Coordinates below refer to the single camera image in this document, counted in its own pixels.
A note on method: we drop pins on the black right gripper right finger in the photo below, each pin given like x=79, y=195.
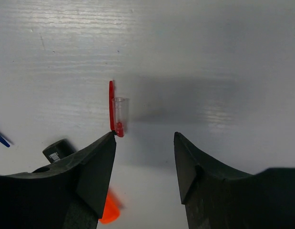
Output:
x=217, y=196

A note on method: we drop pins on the blue gel pen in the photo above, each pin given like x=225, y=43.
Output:
x=5, y=141

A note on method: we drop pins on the red pen cap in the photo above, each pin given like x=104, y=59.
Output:
x=118, y=112

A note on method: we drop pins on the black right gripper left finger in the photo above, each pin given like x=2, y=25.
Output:
x=67, y=194

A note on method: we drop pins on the orange highlighter marker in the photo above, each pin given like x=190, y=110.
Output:
x=64, y=148

